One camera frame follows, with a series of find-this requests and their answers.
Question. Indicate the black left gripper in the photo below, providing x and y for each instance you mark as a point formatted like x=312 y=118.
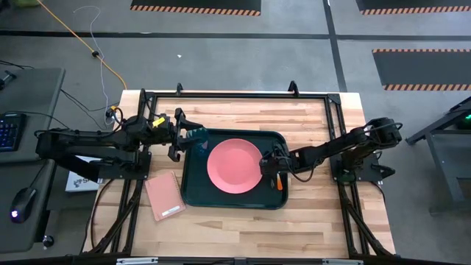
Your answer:
x=165 y=134

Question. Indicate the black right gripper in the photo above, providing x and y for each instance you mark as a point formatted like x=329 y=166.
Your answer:
x=270 y=163

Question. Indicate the orange plastic utensil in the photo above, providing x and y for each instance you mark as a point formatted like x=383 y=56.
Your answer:
x=279 y=183

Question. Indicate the translucent blue plastic cup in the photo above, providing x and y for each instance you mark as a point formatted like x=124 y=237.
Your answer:
x=200 y=145

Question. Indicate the pink round plate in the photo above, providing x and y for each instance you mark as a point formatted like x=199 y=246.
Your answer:
x=233 y=165

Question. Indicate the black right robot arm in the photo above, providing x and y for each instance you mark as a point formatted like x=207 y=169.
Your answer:
x=342 y=145

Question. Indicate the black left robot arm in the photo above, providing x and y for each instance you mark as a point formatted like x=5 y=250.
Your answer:
x=81 y=145

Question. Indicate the dark green plastic tray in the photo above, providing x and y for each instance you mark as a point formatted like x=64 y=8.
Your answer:
x=235 y=200

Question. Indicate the yellow tape tag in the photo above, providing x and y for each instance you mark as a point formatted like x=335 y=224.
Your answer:
x=159 y=121

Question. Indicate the pink spiral notebook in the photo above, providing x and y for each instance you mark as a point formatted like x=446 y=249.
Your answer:
x=164 y=196

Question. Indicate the white printed booklet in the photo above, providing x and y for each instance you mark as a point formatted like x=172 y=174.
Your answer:
x=79 y=184

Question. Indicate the black mat with hazard stripes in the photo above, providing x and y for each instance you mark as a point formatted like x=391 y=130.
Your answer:
x=412 y=3
x=423 y=68
x=195 y=3

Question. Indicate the grey office desk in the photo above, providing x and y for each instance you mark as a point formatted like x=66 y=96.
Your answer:
x=33 y=99

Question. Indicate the black round knob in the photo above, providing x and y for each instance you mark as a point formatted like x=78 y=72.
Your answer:
x=48 y=241

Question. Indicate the black computer keyboard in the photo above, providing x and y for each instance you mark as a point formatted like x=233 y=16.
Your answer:
x=10 y=132

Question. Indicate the black computer mouse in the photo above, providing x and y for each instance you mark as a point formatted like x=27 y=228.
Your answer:
x=23 y=204

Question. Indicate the black hand tool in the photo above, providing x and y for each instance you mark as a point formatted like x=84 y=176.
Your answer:
x=6 y=79

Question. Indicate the black aluminium table frame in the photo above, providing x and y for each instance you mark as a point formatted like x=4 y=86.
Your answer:
x=333 y=147

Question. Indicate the silver metal bracket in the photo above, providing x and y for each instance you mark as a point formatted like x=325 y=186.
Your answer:
x=137 y=261

